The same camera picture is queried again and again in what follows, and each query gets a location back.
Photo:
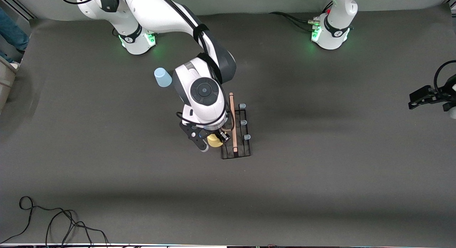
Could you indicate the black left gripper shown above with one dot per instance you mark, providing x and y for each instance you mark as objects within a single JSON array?
[{"x": 436, "y": 94}]

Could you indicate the beige box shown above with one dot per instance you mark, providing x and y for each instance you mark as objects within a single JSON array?
[{"x": 5, "y": 80}]

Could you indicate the dark grey table cover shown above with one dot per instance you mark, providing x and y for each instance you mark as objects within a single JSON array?
[{"x": 285, "y": 169}]

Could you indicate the aluminium frame rail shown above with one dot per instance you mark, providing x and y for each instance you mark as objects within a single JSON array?
[
  {"x": 25, "y": 9},
  {"x": 451, "y": 5}
]

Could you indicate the yellow plastic cup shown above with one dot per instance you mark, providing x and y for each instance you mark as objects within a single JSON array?
[{"x": 214, "y": 141}]

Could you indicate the light blue plastic cup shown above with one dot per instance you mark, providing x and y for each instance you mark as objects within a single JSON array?
[{"x": 162, "y": 78}]

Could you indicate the white shoe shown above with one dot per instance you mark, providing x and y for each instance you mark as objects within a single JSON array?
[{"x": 15, "y": 65}]

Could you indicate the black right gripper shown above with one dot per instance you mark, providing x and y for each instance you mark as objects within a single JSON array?
[{"x": 221, "y": 134}]

